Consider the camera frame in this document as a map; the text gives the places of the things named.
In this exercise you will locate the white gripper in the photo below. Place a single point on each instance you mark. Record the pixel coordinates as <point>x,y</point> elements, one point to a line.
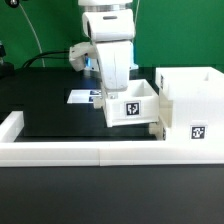
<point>114,60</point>

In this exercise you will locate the white drawer tray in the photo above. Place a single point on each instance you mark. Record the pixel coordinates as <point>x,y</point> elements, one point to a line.
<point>157,129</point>
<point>137,105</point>

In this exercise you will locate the white drawer cabinet box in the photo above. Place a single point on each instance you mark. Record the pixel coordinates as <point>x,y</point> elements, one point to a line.
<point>191,103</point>

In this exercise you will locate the white fiducial marker sheet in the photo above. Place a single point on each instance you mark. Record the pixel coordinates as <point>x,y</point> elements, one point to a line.
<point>83,96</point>

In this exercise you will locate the white U-shaped border frame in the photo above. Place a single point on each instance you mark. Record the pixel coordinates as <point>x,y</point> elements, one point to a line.
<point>121,153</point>

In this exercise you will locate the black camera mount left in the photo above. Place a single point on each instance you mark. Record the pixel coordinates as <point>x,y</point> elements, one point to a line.
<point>6,68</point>

